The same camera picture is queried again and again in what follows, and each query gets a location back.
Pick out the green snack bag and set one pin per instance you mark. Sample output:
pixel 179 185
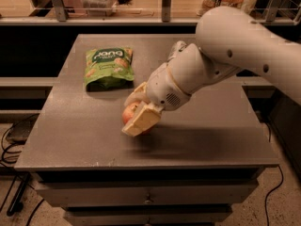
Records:
pixel 108 68

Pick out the metal drawer knob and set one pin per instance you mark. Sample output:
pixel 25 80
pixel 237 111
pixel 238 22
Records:
pixel 148 200

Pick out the red apple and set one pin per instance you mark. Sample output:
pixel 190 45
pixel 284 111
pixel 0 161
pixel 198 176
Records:
pixel 135 119

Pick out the silver soda can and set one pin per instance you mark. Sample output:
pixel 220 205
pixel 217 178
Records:
pixel 177 48

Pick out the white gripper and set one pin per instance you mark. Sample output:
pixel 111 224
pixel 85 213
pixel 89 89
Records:
pixel 163 87

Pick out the grey drawer cabinet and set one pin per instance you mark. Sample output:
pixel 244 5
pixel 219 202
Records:
pixel 196 163

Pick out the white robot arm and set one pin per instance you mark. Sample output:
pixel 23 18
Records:
pixel 227 41

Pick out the grey shelf rail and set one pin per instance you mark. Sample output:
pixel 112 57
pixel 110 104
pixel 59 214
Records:
pixel 134 21

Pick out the clear plastic container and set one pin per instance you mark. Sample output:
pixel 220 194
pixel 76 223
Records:
pixel 100 8

